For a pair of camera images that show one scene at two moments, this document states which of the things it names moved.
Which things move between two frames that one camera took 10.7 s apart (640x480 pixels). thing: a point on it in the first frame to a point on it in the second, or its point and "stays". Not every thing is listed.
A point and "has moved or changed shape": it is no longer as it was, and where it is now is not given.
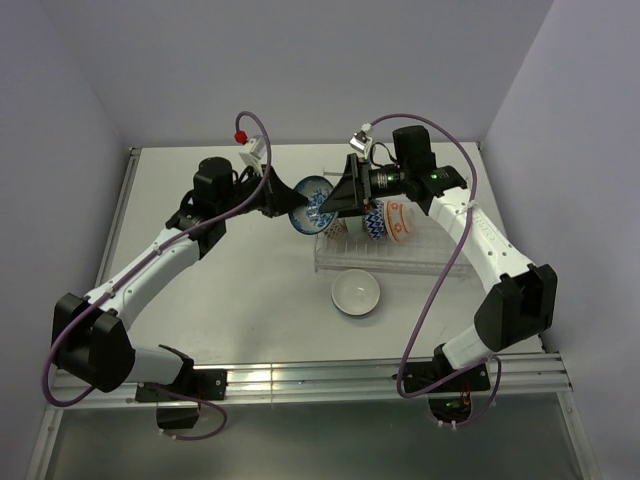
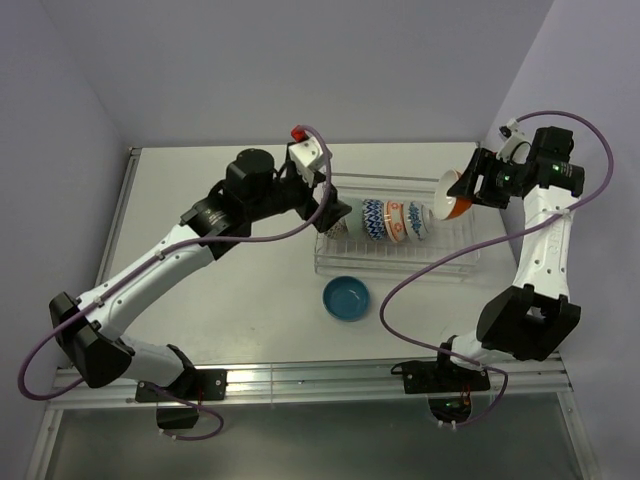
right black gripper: (350, 198) to (483, 163)
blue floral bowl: (311, 219) has moved or changed shape
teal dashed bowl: (356, 226) stays
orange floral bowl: (399, 220) stays
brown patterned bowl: (337, 230) stays
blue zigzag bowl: (374, 220) stays
